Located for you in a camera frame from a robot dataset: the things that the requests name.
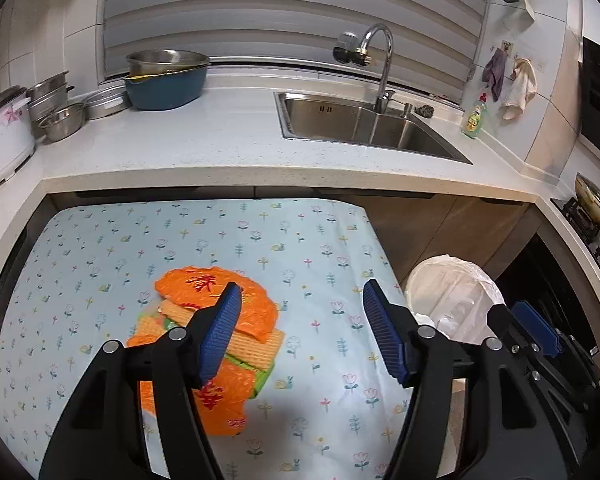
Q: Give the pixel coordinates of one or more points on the grey window blind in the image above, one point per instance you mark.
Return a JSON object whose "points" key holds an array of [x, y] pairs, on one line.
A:
{"points": [[280, 5]]}

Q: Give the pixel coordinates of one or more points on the steel bowl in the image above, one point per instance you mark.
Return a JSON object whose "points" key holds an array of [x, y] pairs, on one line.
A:
{"points": [[62, 122]]}

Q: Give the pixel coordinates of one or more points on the floral print tablecloth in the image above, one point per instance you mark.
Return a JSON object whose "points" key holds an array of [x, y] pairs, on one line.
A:
{"points": [[280, 270]]}

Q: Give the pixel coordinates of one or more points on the white rice cooker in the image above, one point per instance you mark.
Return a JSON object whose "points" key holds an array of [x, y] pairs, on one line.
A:
{"points": [[5, 140]]}

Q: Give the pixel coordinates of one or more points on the steel lidded pan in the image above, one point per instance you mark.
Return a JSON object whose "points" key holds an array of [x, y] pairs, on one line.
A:
{"points": [[105, 105]]}

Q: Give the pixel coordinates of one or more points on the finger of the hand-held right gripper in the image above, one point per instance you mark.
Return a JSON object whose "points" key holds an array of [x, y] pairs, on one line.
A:
{"points": [[502, 322], [535, 327]]}

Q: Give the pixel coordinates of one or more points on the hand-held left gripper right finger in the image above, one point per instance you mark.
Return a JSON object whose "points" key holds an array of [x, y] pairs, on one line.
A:
{"points": [[385, 330]]}

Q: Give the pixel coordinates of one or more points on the stainless steel sink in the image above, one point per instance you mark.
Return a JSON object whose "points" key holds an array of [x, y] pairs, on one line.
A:
{"points": [[330, 120]]}

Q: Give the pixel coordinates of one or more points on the yellow foam fruit net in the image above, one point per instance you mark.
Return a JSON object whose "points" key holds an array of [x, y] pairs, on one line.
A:
{"points": [[250, 347]]}

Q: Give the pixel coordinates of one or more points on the green dish soap bottle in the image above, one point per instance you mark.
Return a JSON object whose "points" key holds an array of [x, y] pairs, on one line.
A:
{"points": [[475, 120]]}

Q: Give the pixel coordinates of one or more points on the dark scrubber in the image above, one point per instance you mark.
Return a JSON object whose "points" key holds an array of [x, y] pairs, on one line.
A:
{"points": [[425, 111]]}

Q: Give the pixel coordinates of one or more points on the chrome faucet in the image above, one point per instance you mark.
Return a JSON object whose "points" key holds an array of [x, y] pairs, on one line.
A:
{"points": [[386, 60]]}

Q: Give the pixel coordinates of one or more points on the stacked steel pots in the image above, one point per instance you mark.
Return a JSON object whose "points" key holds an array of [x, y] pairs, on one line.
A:
{"points": [[47, 95]]}

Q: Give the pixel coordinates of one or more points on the orange crinkled wrapper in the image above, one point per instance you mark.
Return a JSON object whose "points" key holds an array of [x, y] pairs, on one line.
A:
{"points": [[190, 285]]}

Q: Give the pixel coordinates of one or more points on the peach plastic trash bin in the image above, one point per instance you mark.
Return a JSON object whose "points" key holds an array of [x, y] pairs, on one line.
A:
{"points": [[480, 310]]}

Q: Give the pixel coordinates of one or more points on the wooden base cabinet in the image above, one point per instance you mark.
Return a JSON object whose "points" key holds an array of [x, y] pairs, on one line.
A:
{"points": [[455, 230]]}

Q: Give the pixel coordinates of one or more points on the blue basin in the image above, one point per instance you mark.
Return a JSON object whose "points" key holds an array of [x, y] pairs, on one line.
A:
{"points": [[165, 92]]}

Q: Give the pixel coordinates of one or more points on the translucent white bin liner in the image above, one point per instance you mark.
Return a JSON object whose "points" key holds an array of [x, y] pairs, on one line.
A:
{"points": [[455, 285]]}

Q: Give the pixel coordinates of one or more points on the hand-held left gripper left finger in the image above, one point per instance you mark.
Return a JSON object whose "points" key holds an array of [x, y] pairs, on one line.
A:
{"points": [[220, 330]]}

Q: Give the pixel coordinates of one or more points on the black gas stove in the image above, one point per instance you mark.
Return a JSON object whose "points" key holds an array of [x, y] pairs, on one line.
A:
{"points": [[577, 215]]}

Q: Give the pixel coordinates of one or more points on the wok with glass lid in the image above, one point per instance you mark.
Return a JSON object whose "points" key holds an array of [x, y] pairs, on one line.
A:
{"points": [[597, 200]]}

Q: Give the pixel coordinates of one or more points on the white hanging scraper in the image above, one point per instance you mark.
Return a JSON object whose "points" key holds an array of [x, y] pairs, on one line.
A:
{"points": [[530, 7]]}

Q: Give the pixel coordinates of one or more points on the beige cloth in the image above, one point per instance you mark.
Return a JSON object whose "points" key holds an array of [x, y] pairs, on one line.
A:
{"points": [[522, 87]]}

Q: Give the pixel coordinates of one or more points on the black built-in oven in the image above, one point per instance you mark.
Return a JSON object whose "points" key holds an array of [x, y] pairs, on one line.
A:
{"points": [[545, 280]]}

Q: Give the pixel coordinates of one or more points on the purple cloth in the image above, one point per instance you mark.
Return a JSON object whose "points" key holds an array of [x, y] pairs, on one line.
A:
{"points": [[495, 72]]}

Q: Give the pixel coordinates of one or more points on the steel basin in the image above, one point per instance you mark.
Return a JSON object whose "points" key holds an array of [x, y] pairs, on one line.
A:
{"points": [[165, 62]]}

